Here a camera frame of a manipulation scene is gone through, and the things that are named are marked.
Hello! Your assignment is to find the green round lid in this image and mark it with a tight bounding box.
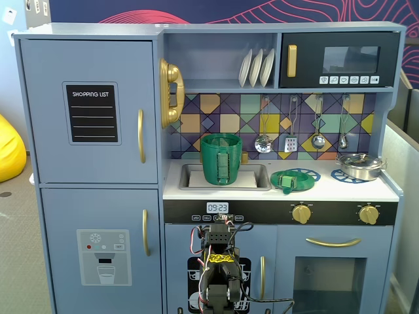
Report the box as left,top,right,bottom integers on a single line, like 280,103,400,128
270,169,316,196

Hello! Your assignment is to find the steel pot lid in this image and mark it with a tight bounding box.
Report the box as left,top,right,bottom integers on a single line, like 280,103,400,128
338,153,383,168

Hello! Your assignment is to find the green 3D-printed container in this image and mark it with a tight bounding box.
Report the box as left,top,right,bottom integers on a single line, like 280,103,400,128
200,133,244,186

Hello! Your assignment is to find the digital clock display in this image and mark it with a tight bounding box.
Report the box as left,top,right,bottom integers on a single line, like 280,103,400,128
206,201,229,214

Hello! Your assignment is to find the grey toy sink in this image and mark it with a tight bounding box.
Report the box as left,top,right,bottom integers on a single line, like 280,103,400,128
179,163,272,192

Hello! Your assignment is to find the steel perforated skimmer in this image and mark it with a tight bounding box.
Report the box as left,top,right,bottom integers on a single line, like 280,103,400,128
254,95,274,154

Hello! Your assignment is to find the black control panel strip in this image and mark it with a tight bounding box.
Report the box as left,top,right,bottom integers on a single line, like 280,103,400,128
163,200,399,226

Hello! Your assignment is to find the steel slotted spatula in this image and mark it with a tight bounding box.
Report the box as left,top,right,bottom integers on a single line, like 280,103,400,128
283,95,299,154

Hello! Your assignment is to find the gold toy telephone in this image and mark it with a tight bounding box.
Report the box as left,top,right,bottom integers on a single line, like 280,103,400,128
159,58,186,129

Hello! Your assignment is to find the blue dishwasher door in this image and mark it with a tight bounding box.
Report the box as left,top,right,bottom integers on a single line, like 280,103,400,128
164,224,278,314

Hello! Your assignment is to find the white toy plate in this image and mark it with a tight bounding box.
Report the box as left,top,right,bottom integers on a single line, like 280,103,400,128
249,48,264,88
238,48,253,88
260,48,276,88

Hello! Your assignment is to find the gold stove knob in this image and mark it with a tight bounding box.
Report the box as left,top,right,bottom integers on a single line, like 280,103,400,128
292,204,312,225
359,205,380,225

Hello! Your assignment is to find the steel ladle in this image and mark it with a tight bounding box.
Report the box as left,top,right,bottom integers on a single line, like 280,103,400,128
310,94,326,150

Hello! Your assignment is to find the black shopping list board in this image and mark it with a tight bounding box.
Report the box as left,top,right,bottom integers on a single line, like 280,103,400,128
62,81,122,147

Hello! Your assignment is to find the steel spoon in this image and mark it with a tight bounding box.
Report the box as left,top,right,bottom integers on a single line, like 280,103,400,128
338,94,350,150

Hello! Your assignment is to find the blue oven door with window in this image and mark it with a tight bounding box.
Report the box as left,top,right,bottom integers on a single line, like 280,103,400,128
276,225,393,314

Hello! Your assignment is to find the grey water dispenser panel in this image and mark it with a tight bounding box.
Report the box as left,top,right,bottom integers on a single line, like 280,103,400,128
76,228,133,287

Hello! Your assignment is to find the steel toy pot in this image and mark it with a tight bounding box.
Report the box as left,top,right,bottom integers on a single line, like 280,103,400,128
336,156,388,182

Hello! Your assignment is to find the blue fridge door with dispenser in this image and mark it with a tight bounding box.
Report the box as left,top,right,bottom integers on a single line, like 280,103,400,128
41,188,164,314

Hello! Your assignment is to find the blue toy play kitchen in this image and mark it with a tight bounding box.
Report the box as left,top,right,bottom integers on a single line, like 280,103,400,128
13,22,407,314

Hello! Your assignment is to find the blue tall fridge door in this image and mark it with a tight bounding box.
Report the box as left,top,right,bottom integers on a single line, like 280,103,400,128
20,39,158,184

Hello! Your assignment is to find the yellow bean bag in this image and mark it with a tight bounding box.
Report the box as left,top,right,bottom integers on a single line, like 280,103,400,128
0,113,27,183

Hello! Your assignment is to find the grey office partition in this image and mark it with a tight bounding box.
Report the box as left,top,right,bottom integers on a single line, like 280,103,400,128
384,126,419,314

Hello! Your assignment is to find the black microwave door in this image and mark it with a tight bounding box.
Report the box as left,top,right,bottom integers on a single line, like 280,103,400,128
280,31,401,88

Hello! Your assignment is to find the gold curved fridge handle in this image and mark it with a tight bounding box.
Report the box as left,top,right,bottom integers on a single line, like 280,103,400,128
142,209,151,257
137,109,146,164

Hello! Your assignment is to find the red white black wire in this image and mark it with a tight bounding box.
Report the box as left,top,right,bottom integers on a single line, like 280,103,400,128
191,225,206,256

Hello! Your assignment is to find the gold microwave handle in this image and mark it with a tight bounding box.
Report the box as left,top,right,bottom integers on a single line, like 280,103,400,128
287,44,298,79

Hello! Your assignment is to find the gold dishwasher handle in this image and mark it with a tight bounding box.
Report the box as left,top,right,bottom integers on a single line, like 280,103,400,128
260,256,266,300

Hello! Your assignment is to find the gold oven handle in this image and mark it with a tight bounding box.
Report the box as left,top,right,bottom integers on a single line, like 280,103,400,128
306,237,363,248

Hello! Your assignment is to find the black cable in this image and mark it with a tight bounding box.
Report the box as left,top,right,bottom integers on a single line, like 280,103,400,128
240,277,295,314

